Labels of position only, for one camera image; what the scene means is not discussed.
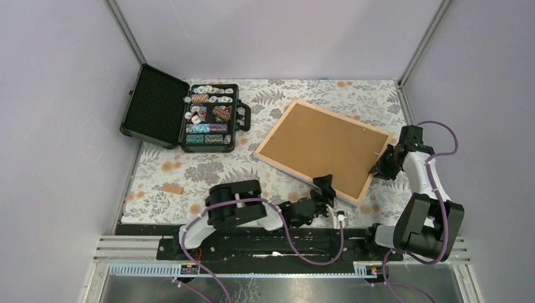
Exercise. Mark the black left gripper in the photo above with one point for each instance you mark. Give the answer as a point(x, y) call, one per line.
point(324, 184)

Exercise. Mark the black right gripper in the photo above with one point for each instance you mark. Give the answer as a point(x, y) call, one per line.
point(381, 169)

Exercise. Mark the light wooden picture frame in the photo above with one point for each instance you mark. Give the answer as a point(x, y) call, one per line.
point(267, 157)

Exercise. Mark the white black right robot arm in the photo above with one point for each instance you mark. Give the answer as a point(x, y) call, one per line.
point(429, 224)

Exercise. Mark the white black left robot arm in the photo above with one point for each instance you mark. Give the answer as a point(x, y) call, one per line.
point(236, 203)

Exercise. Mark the small brown wooden block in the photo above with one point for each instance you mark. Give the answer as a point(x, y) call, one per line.
point(170, 188)

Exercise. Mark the floral patterned table mat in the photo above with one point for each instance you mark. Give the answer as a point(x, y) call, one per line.
point(374, 102)

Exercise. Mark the black poker chip case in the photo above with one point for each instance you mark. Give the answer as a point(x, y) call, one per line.
point(168, 112)

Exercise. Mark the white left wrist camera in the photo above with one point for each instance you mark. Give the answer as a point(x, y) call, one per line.
point(339, 218)

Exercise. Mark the right corner aluminium post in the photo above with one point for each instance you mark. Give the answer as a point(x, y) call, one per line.
point(425, 40)

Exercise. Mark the corner aluminium post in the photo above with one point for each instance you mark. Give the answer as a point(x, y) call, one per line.
point(425, 40)
point(126, 31)

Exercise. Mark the aluminium rail front structure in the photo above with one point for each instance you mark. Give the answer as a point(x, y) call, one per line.
point(136, 269)

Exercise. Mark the left corner aluminium post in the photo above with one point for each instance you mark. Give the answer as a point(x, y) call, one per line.
point(126, 31)

